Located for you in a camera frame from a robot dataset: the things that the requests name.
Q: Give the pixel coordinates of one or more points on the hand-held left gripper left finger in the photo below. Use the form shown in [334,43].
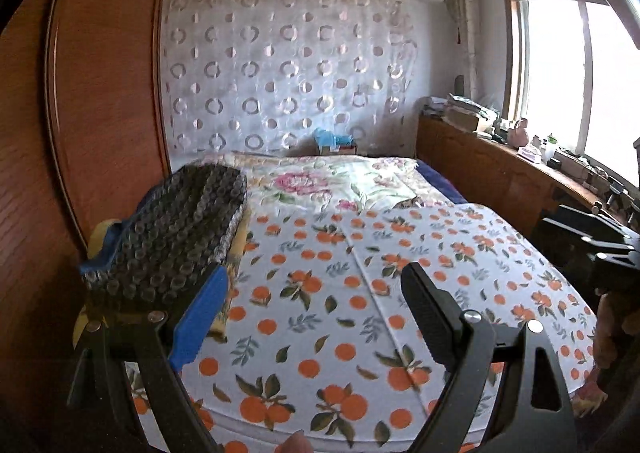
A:
[197,318]

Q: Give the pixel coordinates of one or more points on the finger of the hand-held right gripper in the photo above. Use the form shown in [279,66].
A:
[585,228]
[620,200]

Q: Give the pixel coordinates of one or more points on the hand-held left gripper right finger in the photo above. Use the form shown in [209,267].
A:
[430,318]

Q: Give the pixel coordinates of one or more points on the navy circle-print shirt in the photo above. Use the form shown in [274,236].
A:
[170,233]

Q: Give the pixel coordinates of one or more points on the person's right hand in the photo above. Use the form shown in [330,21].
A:
[610,328]

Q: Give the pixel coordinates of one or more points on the person's left hand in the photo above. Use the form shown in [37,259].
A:
[295,445]

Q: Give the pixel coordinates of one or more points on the small black box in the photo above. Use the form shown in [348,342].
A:
[554,163]

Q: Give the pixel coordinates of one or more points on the orange fruit print sheet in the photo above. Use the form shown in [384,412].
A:
[350,293]

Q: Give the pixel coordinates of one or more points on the yellow-brown fuzzy cushion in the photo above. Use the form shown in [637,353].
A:
[237,243]

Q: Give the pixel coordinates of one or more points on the white bottle green cap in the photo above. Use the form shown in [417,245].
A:
[550,148]

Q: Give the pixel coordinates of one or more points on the pink tissue pack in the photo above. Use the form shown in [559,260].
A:
[530,154]

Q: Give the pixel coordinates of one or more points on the long wooden cabinet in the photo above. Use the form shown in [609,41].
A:
[480,168]

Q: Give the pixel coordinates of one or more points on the navy blue blanket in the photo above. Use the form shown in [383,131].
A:
[445,188]

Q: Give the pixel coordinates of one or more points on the brown cardboard box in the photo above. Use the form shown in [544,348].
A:
[472,123]

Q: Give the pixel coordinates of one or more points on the pink floral bedsheet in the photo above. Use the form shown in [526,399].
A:
[310,183]

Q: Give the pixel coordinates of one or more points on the stack of papers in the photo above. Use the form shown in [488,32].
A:
[460,103]

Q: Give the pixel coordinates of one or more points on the tied white floral curtain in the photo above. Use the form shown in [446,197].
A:
[467,23]

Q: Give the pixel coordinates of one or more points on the brown wooden wardrobe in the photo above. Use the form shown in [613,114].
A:
[100,83]

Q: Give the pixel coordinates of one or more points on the sheer circle-pattern curtain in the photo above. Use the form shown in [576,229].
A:
[280,73]

